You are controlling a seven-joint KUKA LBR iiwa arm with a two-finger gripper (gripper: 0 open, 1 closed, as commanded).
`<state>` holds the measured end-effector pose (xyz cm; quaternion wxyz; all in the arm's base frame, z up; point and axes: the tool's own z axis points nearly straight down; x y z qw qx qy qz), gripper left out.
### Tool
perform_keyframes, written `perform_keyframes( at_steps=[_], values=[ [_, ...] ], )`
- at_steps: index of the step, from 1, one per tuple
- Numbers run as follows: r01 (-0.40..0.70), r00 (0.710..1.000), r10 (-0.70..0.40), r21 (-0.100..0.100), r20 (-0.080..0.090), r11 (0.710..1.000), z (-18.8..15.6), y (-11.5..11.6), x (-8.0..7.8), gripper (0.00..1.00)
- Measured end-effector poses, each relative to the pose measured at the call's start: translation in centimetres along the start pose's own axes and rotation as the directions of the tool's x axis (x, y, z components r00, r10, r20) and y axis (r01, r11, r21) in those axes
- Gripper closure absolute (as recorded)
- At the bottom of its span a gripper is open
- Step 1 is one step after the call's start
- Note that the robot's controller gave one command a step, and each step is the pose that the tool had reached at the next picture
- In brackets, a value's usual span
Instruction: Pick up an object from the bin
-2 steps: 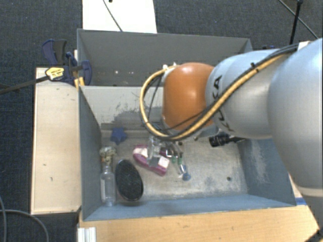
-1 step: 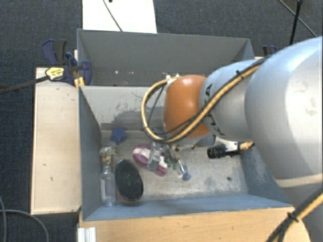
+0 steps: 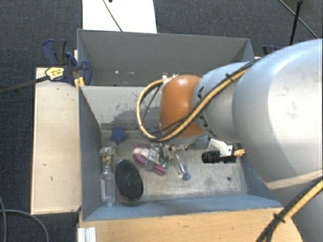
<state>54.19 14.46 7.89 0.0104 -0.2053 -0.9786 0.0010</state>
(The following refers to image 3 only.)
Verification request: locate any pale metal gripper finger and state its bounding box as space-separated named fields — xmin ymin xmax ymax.
xmin=174 ymin=153 xmax=188 ymax=176
xmin=144 ymin=151 xmax=159 ymax=172

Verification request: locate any black oval mesh disc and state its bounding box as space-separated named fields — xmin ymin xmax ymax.
xmin=114 ymin=159 xmax=144 ymax=202

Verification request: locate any grey metal bin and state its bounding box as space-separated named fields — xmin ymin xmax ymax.
xmin=76 ymin=28 xmax=283 ymax=222

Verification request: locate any blue star-shaped toy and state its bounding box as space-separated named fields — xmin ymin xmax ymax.
xmin=110 ymin=127 xmax=128 ymax=146

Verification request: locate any pale crumpled lump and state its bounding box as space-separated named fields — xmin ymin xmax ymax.
xmin=98 ymin=146 xmax=118 ymax=165

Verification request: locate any clear plastic bottle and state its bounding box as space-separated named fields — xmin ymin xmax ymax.
xmin=100 ymin=165 xmax=117 ymax=207

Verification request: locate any pale wood board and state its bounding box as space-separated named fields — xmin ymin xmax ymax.
xmin=30 ymin=67 xmax=83 ymax=215

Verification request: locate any purple and pink ring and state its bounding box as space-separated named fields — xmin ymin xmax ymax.
xmin=132 ymin=144 xmax=168 ymax=177

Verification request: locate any black cylinder on white bracket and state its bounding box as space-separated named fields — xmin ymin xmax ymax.
xmin=201 ymin=138 xmax=246 ymax=165

